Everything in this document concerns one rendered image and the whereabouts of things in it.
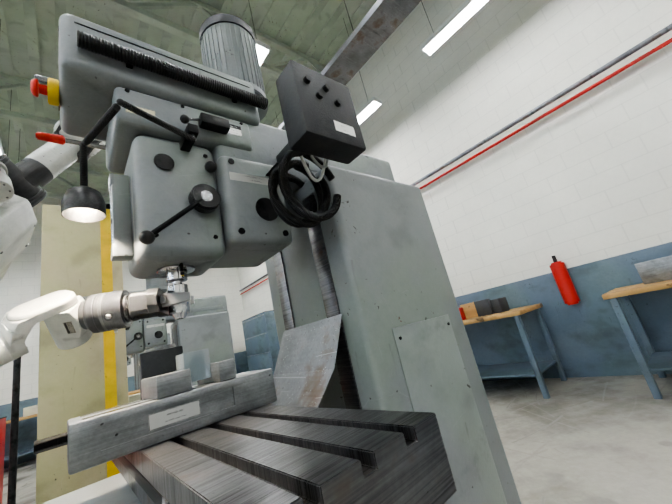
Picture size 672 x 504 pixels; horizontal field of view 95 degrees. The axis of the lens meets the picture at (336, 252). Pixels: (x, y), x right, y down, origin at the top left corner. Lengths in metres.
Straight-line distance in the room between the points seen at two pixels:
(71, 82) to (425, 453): 0.98
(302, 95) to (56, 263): 2.16
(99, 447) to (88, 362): 1.88
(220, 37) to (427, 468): 1.29
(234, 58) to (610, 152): 4.03
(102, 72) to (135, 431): 0.75
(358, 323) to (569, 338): 3.92
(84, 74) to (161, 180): 0.27
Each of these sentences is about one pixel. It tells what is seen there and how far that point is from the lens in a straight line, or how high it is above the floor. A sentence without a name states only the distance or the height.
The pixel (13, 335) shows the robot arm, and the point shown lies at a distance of 0.87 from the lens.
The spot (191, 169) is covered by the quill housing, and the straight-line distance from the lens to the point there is 0.89.
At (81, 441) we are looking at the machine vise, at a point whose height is 1.00.
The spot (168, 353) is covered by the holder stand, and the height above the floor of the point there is 1.13.
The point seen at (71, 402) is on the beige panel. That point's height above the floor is 1.03.
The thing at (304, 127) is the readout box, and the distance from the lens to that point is 0.76.
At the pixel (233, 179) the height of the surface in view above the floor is 1.52.
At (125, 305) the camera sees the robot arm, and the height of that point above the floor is 1.23.
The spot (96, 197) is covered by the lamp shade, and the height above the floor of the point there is 1.44.
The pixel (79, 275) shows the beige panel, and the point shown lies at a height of 1.80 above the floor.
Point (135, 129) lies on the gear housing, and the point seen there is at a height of 1.63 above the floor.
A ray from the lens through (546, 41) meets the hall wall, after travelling 5.23.
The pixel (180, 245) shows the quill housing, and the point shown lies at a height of 1.34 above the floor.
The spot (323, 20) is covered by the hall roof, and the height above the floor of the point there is 6.20.
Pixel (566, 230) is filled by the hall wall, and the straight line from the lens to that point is 4.51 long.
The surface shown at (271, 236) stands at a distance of 0.86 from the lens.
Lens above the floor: 1.07
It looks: 15 degrees up
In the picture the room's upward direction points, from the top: 13 degrees counter-clockwise
